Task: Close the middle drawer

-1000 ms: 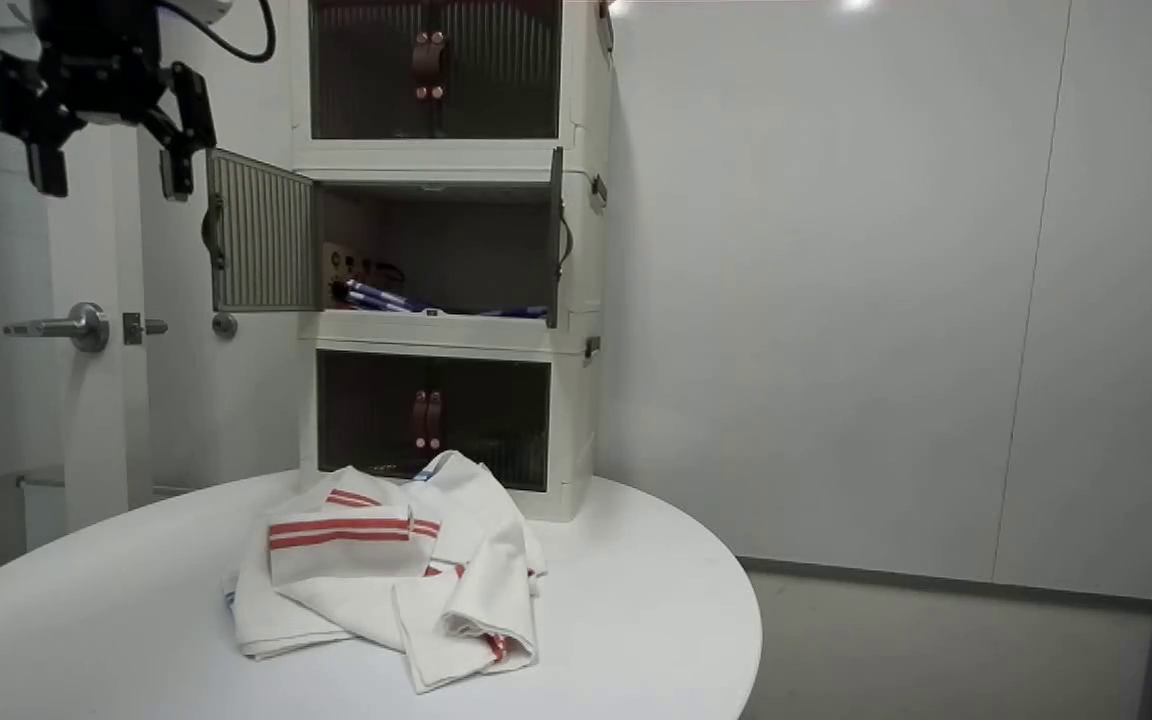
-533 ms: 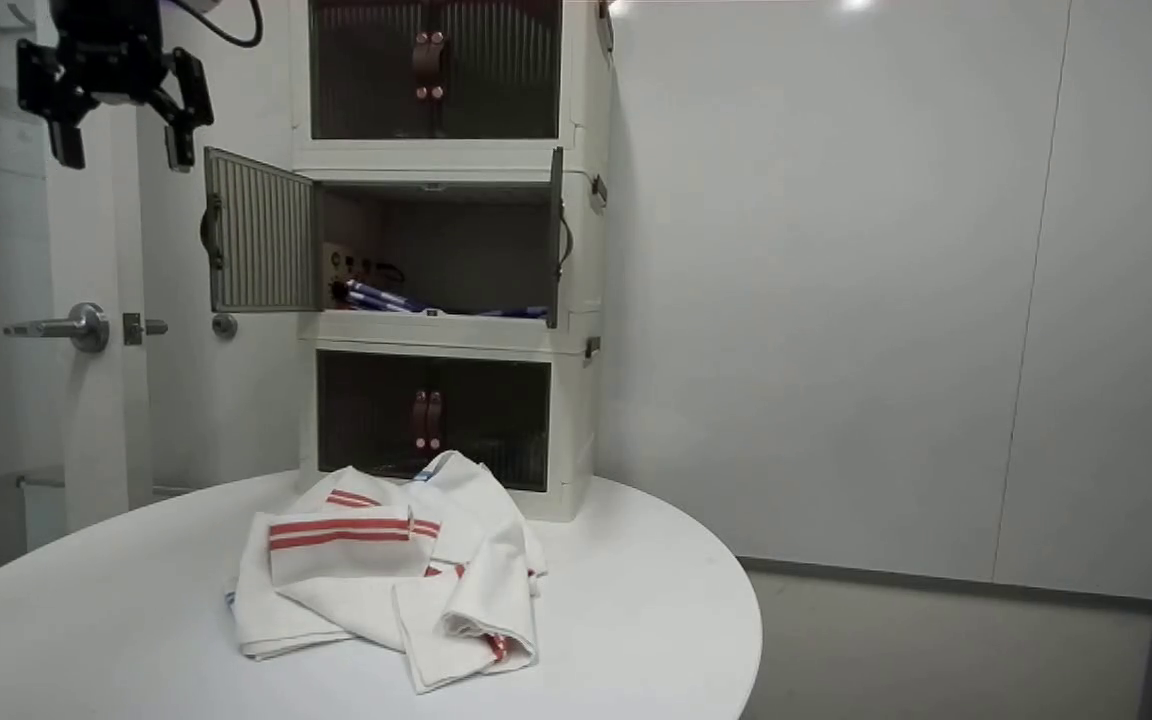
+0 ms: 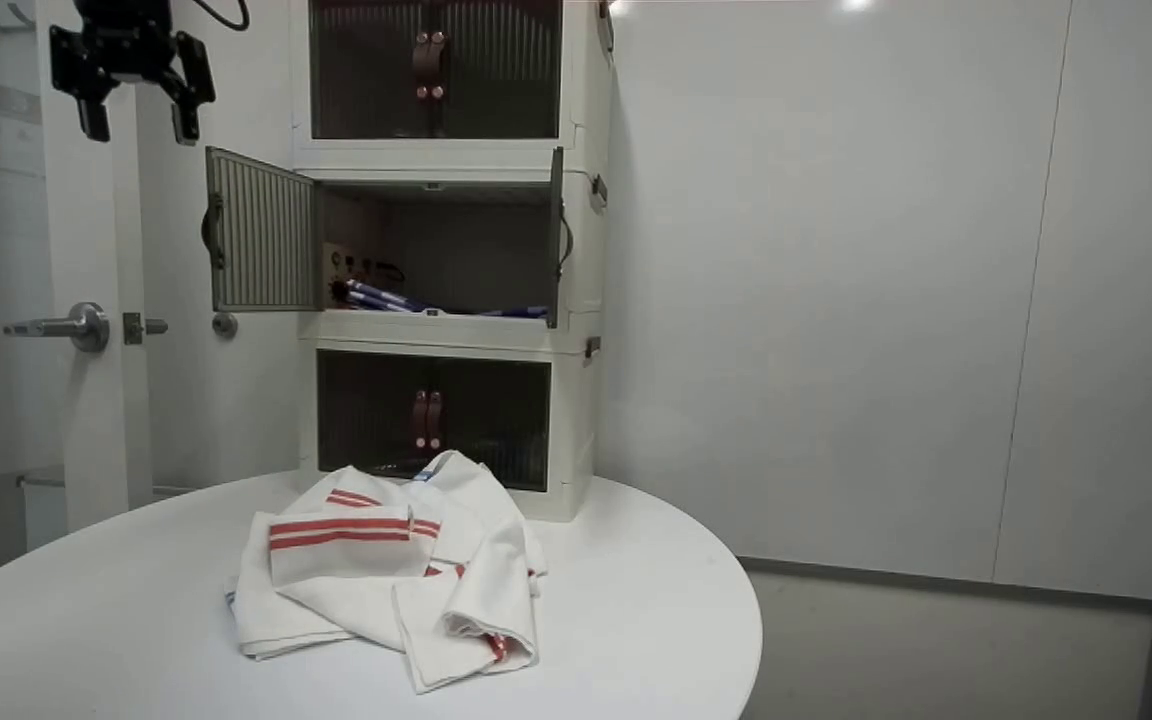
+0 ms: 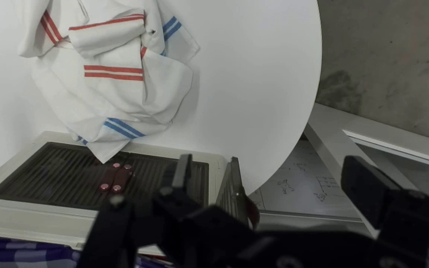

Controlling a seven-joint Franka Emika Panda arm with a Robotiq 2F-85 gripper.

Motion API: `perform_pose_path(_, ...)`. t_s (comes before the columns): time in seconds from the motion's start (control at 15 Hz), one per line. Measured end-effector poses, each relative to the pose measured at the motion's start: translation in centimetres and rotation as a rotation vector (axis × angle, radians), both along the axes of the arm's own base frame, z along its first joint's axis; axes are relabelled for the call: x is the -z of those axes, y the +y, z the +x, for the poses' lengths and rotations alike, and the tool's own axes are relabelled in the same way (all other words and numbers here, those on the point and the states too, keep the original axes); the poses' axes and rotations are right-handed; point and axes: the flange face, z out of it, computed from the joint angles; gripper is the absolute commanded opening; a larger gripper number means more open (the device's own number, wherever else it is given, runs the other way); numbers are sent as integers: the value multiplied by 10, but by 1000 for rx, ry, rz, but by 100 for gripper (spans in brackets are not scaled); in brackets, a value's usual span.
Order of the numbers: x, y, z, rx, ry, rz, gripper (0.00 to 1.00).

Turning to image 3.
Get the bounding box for silver door latch plate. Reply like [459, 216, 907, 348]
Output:
[120, 306, 170, 348]

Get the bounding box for white stacked storage cabinet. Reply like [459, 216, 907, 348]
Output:
[200, 0, 614, 524]

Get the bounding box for white room door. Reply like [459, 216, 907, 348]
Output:
[33, 0, 154, 536]

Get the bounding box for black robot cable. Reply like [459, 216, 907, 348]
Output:
[193, 0, 257, 34]

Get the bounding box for translucent grey cabinet door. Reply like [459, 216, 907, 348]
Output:
[306, 0, 437, 142]
[204, 142, 322, 320]
[317, 348, 433, 482]
[423, 0, 562, 142]
[423, 350, 556, 496]
[544, 142, 570, 331]

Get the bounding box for white towel blue stripes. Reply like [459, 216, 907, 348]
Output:
[409, 447, 548, 581]

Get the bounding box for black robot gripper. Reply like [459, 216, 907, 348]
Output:
[48, 0, 221, 146]

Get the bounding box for white towel red stripes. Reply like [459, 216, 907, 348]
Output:
[223, 459, 548, 694]

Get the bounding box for silver door lever handle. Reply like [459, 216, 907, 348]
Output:
[0, 300, 114, 355]

